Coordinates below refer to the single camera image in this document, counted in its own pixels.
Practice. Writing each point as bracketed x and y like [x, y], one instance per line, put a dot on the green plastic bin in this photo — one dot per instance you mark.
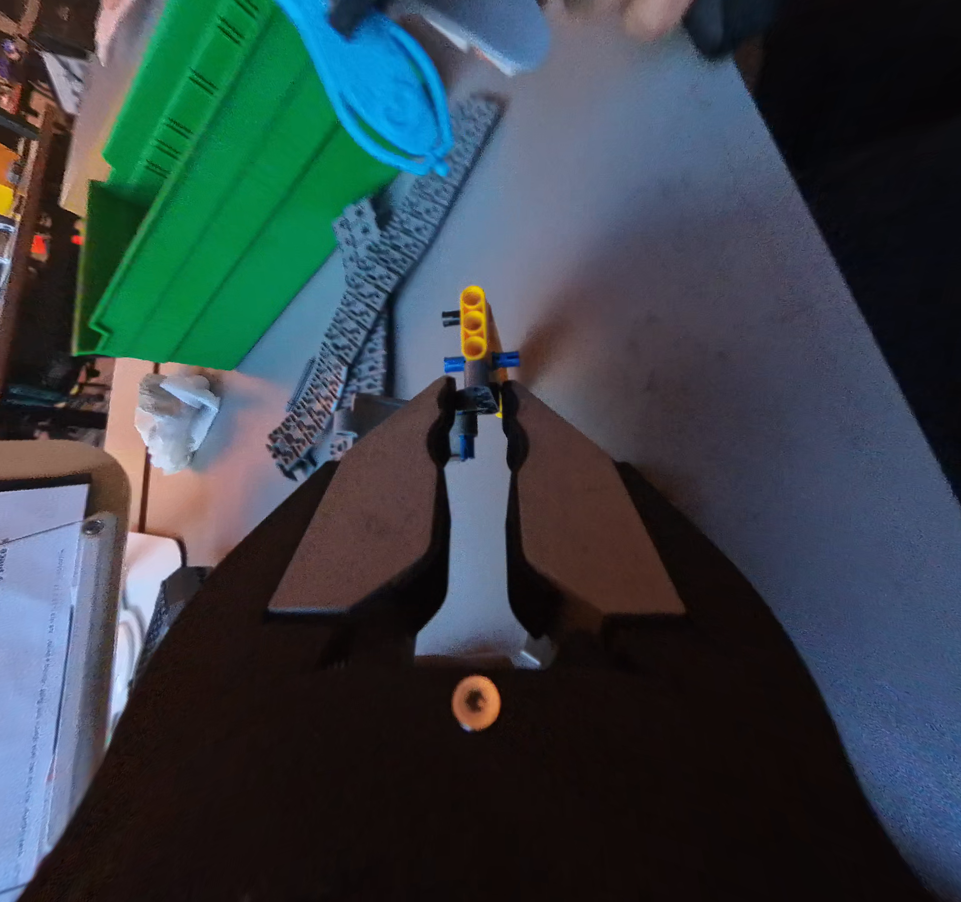
[209, 242]

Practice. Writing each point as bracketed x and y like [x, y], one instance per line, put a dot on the instruction sheet stand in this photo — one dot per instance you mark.
[37, 616]

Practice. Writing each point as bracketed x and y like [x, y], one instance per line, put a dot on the crumpled white plastic bag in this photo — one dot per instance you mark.
[172, 430]

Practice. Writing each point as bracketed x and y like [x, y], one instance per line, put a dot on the yellow beam grey panel assembly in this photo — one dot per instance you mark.
[474, 324]

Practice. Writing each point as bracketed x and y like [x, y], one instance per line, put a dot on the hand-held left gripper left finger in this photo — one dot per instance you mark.
[368, 527]

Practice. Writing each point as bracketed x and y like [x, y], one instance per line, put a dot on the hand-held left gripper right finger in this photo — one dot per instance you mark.
[585, 534]

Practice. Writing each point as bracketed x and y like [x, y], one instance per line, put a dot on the blue plastic tool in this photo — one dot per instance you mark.
[360, 91]

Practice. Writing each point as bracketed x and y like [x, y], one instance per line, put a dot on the grey desk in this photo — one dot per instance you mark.
[637, 279]

